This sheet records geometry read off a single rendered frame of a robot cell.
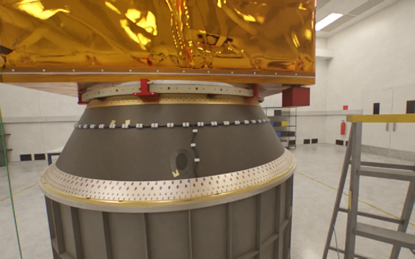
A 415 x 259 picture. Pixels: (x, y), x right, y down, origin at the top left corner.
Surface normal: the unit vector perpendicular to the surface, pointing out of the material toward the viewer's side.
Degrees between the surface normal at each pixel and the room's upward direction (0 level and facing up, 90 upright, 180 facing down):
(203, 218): 90
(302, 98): 90
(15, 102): 90
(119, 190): 43
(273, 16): 88
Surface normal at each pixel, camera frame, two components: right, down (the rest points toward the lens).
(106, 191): -0.12, -0.67
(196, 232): 0.20, 0.07
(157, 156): 0.04, -0.40
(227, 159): 0.33, -0.41
